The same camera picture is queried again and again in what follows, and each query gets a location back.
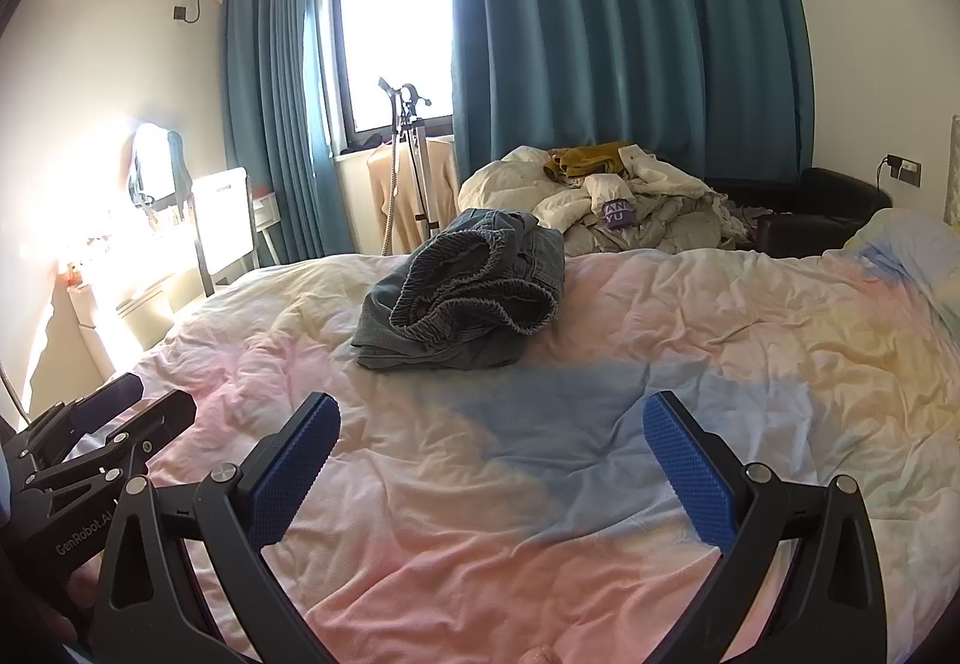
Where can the small white side table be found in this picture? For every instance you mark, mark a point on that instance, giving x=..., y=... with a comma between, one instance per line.
x=266, y=214

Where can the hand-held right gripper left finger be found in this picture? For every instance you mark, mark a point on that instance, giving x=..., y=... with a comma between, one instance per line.
x=296, y=465

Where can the garment steamer stand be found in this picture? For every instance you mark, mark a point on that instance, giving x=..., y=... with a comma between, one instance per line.
x=407, y=97

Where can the wide teal curtain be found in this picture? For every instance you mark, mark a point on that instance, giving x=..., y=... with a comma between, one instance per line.
x=600, y=33

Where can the narrow teal curtain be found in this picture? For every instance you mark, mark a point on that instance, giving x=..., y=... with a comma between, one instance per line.
x=270, y=109

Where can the black armchair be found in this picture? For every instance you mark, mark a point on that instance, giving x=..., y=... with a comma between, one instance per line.
x=825, y=199

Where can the white garment with purple print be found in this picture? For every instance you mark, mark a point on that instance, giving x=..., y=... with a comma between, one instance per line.
x=607, y=187

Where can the window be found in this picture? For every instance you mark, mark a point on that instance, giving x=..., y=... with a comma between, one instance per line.
x=397, y=33

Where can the black charger plug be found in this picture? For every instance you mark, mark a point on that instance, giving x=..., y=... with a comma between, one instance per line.
x=891, y=165

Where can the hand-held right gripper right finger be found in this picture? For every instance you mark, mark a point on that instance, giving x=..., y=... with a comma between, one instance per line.
x=690, y=476

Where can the white-backed black chair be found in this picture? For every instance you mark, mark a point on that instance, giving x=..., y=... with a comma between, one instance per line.
x=225, y=221

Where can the pile of white bedding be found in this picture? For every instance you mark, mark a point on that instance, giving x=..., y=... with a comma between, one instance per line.
x=517, y=184

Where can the blue denim pants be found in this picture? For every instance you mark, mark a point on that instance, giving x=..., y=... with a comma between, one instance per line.
x=465, y=274

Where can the pastel tie-dye duvet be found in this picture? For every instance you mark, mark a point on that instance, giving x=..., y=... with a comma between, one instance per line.
x=525, y=521

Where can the white dressing table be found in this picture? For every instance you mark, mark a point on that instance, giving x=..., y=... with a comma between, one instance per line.
x=97, y=334

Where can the vanity mirror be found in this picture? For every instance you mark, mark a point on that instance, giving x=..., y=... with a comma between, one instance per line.
x=154, y=161

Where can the wall socket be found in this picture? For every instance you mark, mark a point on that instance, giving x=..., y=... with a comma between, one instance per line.
x=909, y=170

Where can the mustard yellow cloth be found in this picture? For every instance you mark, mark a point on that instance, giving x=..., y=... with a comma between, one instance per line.
x=585, y=160

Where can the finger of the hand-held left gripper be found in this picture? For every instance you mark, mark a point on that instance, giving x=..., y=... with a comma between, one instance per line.
x=109, y=403
x=161, y=422

